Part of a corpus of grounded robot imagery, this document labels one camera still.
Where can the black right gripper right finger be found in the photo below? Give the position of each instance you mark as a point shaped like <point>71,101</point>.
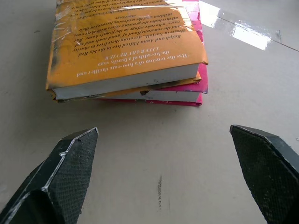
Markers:
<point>266,168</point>

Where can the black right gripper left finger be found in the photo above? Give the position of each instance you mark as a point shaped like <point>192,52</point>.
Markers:
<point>63,177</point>

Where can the pink paperback book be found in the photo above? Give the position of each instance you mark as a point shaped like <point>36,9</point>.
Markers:
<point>184,92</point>

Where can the orange paperback book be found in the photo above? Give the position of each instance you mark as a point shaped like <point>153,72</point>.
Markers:
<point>112,49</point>

